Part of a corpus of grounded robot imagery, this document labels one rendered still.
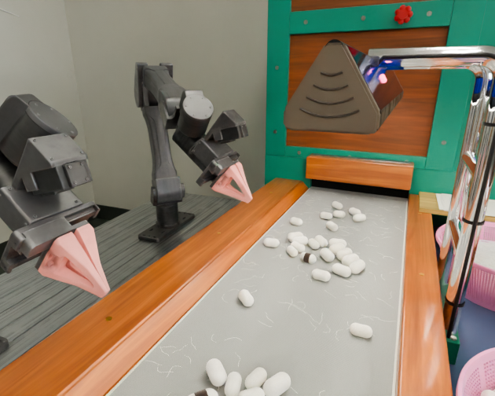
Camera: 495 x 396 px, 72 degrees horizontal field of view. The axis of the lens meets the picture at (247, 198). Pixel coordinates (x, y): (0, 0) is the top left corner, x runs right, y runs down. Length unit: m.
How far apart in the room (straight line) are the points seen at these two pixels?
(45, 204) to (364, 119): 0.34
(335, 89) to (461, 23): 0.81
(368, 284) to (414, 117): 0.58
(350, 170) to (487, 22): 0.48
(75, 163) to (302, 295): 0.40
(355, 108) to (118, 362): 0.40
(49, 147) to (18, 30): 2.32
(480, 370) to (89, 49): 2.69
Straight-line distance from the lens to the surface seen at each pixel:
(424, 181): 1.11
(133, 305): 0.56
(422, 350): 0.51
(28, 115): 0.44
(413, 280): 0.65
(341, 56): 0.30
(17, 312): 0.80
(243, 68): 2.15
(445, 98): 1.08
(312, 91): 0.30
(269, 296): 0.60
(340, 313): 0.58
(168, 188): 0.95
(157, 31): 2.45
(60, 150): 0.40
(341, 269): 0.66
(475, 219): 0.55
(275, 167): 1.18
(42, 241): 0.41
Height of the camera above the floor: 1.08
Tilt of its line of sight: 19 degrees down
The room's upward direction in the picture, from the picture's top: straight up
